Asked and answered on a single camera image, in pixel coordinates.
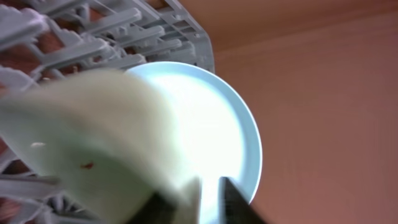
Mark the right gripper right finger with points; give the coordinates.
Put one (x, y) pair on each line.
(233, 208)

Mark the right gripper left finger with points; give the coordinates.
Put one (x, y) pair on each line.
(157, 210)

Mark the light blue plate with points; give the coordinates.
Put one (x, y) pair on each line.
(217, 129)

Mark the green bowl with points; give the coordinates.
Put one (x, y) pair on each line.
(112, 141)

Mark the grey dishwasher rack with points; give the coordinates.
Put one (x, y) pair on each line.
(93, 34)

